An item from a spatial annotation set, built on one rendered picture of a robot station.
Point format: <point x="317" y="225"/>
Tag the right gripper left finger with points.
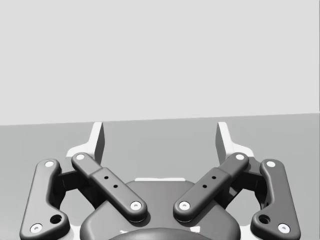
<point x="105" y="182"/>

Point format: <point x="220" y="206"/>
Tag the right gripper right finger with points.
<point x="215" y="181"/>

